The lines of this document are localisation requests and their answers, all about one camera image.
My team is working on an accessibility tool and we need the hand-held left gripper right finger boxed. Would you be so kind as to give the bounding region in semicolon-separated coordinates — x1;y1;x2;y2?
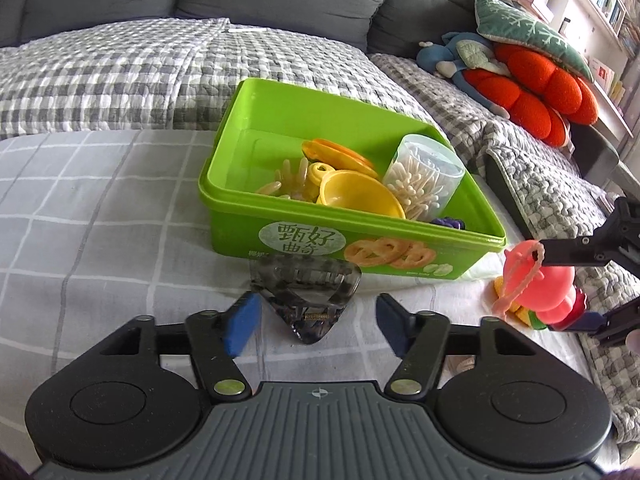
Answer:
376;292;545;404

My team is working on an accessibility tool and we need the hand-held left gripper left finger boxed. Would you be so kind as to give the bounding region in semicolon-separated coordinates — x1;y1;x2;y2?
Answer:
95;291;262;404

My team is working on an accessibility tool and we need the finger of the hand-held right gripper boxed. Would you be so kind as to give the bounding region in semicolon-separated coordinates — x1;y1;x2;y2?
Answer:
541;227;621;269
547;297;640;349

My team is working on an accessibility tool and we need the pink mouse toy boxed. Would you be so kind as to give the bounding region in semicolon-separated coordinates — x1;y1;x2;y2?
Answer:
492;240;588;327

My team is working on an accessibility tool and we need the grey marbled hair claw clip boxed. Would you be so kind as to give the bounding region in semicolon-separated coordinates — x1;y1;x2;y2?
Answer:
248;255;363;346

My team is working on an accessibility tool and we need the green plastic biscuit box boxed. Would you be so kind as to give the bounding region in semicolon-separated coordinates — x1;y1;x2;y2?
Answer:
198;78;507;282

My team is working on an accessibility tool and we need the yellow toy pot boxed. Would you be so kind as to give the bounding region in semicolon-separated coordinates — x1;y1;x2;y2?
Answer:
307;161;407;220

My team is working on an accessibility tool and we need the clear cotton swab jar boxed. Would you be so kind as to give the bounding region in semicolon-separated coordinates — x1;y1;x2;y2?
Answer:
382;133;467;222

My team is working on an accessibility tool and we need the tan rubber hand toy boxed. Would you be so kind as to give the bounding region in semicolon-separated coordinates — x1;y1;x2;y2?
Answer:
255;157;321;204

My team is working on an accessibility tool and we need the orange plastic toy lid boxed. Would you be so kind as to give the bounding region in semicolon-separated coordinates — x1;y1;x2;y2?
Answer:
301;139;380;180

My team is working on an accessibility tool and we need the green round toy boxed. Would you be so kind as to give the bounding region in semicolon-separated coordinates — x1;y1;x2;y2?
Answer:
517;310;549;331

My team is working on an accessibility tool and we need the grey checked quilted cover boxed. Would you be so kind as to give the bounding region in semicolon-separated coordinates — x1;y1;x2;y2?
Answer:
370;52;640;456
0;17;436;142

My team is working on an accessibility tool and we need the orange flower cushion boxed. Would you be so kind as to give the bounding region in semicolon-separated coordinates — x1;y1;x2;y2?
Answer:
462;44;599;147

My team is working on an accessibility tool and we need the pale grid-pattern sheet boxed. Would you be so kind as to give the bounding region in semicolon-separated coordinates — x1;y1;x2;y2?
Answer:
0;129;626;463

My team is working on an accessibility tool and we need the green leaf-print cushion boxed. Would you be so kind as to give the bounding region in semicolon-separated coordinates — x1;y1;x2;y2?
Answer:
474;0;595;84

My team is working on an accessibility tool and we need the blue plush toy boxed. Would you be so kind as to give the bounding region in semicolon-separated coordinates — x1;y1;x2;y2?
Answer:
416;31;511;119

